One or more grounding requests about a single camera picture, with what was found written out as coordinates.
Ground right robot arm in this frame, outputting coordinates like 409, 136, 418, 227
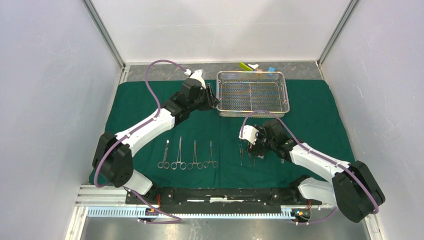
239, 118, 386, 223

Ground steel forceps with ring handles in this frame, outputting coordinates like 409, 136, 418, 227
170, 137, 187, 170

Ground yellow-green lego brick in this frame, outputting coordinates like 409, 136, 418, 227
238, 62, 254, 72

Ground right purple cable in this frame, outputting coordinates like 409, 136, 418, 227
239, 109, 380, 226

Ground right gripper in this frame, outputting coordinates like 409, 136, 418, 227
244, 124, 276, 159

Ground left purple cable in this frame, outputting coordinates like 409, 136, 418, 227
93, 59, 193, 225

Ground purple cable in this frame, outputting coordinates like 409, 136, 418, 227
239, 109, 380, 226
93, 59, 193, 225

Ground green surgical cloth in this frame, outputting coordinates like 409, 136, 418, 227
88, 78, 356, 190

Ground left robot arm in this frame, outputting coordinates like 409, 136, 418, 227
92, 78, 219, 204

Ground metal mesh instrument tray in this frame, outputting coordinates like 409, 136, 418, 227
216, 71, 290, 118

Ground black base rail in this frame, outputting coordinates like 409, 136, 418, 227
125, 186, 322, 222

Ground white small block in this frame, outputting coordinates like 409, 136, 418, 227
248, 64, 259, 71

